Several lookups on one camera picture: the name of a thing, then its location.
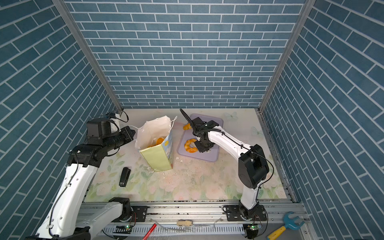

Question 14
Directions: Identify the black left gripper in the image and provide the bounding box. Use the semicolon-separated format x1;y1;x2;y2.
102;125;137;153

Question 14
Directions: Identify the long twisted fake bread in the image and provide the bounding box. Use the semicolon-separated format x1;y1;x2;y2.
183;124;192;131

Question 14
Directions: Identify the ring donut fake bread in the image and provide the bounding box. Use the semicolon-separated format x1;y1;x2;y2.
184;139;198;153

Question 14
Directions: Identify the small round fake bun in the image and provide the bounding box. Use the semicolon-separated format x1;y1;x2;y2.
149;138;165;148

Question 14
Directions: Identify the white green paper bag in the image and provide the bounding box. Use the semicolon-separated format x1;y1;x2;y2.
135;116;176;172

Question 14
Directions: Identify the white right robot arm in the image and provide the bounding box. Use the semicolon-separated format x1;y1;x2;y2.
187;117;270;216

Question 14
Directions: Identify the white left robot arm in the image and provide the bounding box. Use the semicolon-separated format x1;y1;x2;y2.
27;127;136;240

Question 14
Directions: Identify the purple plastic tray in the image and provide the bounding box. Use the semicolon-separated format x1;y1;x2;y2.
177;113;225;163

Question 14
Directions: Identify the black stapler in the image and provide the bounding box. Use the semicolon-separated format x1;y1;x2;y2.
119;167;131;187

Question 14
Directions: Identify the red marker pen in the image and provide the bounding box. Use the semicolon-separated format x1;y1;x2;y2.
142;224;157;240

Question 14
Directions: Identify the blue yellow toy wrench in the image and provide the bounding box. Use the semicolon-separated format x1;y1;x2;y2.
267;212;305;240

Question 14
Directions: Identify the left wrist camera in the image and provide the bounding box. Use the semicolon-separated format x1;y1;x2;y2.
85;113;120;145

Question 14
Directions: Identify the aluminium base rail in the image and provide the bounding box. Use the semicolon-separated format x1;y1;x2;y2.
97;201;313;240

